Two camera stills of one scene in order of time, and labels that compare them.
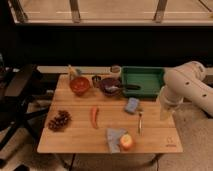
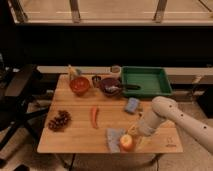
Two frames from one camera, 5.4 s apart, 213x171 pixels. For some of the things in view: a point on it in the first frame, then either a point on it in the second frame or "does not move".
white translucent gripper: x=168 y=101 to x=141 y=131
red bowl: x=79 y=85 does not move
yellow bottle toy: x=72 y=72 does not move
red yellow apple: x=126 y=141 does not move
